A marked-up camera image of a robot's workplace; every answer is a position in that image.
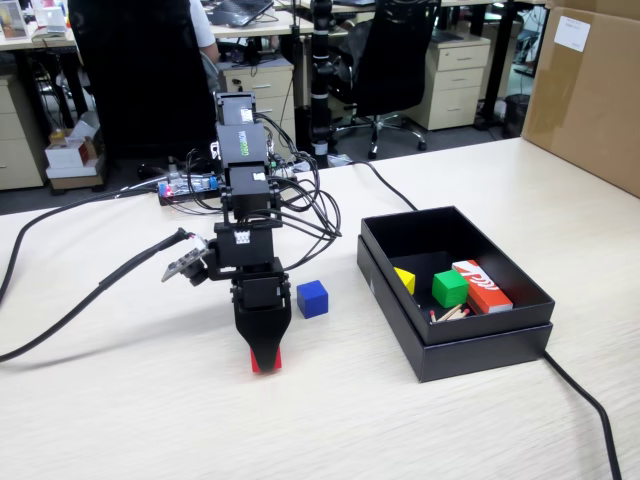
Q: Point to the black solid-back office chair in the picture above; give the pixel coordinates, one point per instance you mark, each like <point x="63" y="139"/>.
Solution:
<point x="140" y="75"/>

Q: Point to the black laptop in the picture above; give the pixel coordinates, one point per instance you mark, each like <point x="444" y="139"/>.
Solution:
<point x="240" y="10"/>

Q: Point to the green wooden cube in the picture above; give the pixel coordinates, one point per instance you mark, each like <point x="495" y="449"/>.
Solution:
<point x="450" y="290"/>

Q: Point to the black trash bin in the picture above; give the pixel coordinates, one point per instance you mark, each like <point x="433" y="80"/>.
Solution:
<point x="516" y="117"/>

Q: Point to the orange white matchbox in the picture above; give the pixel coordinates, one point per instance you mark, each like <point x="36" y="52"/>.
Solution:
<point x="487" y="295"/>

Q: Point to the black open box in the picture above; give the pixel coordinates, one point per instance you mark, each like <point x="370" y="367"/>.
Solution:
<point x="475" y="360"/>

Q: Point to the white box with red print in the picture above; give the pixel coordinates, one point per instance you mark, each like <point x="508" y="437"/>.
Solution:
<point x="70" y="152"/>

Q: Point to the black vertical pole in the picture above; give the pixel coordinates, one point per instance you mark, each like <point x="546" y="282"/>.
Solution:
<point x="320" y="90"/>

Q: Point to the yellow wooden wedge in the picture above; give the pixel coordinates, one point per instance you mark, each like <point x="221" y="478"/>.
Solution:
<point x="407" y="282"/>

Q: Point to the black cardboard box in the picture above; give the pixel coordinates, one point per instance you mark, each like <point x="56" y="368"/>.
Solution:
<point x="450" y="235"/>

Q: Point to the robot controller board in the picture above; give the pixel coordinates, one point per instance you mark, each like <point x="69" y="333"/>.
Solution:
<point x="190" y="186"/>

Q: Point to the red wooden cube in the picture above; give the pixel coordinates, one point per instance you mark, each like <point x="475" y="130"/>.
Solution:
<point x="254" y="365"/>

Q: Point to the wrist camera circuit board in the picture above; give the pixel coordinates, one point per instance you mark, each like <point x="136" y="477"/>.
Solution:
<point x="185" y="265"/>

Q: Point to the black mesh office chair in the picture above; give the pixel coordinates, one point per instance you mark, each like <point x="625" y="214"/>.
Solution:
<point x="390" y="60"/>

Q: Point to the small white desk box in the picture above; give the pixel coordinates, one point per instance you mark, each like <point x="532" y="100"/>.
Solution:
<point x="56" y="21"/>

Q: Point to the white paper label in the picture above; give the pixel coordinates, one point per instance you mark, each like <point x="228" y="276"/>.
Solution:
<point x="572" y="32"/>

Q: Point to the beige drawer pedestal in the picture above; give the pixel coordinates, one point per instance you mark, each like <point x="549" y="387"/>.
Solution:
<point x="457" y="85"/>
<point x="270" y="85"/>

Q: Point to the blue wooden cube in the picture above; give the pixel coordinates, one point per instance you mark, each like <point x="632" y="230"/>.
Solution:
<point x="312" y="300"/>

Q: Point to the desk picture frame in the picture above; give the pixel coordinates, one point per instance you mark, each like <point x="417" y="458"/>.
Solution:
<point x="12" y="20"/>

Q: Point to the beige drawer cabinet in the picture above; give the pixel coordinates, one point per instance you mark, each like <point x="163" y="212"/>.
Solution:
<point x="20" y="150"/>

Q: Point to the white office desk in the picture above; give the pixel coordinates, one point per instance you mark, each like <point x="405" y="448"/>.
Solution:
<point x="280" y="27"/>
<point x="30" y="44"/>

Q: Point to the person in white shirt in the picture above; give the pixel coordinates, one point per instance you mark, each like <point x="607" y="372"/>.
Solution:
<point x="205" y="30"/>

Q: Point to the large brown cardboard box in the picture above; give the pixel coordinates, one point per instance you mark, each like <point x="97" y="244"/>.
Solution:
<point x="590" y="100"/>

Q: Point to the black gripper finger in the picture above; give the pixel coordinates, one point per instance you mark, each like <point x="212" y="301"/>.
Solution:
<point x="262" y="335"/>

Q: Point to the black-legged office desk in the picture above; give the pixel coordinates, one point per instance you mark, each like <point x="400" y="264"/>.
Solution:
<point x="492" y="65"/>

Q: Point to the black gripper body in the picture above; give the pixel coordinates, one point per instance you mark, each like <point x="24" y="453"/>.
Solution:
<point x="262" y="292"/>

